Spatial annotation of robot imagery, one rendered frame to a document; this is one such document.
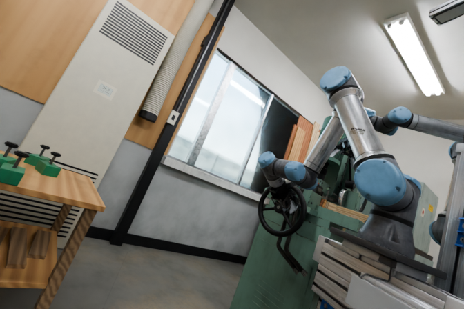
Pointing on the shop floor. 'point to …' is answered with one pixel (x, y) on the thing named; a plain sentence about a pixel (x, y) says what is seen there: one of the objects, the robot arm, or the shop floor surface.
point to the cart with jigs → (45, 278)
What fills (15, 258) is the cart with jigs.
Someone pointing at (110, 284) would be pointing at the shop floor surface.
